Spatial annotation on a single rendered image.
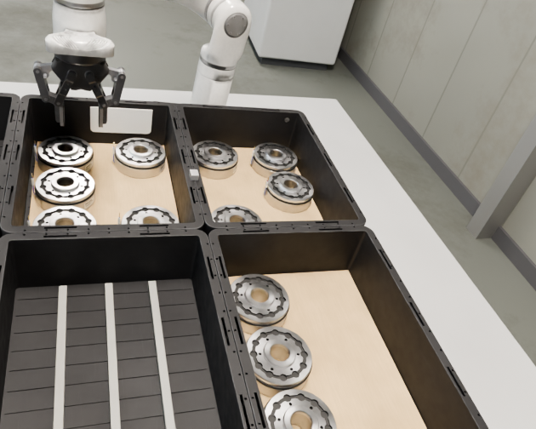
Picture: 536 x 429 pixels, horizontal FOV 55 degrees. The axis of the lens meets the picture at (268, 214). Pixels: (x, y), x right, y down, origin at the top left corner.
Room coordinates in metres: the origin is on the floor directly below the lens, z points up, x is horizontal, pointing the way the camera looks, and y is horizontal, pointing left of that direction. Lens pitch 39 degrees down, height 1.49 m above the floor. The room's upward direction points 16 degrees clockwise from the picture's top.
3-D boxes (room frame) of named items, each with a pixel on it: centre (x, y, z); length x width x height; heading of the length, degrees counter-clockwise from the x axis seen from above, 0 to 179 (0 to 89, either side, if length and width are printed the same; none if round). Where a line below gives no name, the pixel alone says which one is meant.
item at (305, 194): (0.89, -0.03, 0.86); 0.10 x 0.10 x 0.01
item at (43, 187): (0.70, 0.37, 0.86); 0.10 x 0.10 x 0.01
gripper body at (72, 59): (0.72, 0.34, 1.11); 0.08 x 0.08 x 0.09
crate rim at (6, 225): (0.73, 0.31, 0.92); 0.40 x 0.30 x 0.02; 25
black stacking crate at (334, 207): (0.86, 0.04, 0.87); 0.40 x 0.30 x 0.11; 25
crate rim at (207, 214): (0.86, 0.04, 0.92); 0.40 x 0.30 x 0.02; 25
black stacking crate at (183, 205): (0.73, 0.31, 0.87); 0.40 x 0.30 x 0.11; 25
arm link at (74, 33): (0.70, 0.34, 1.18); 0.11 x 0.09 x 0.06; 26
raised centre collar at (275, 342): (0.47, -0.07, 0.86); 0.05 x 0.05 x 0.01
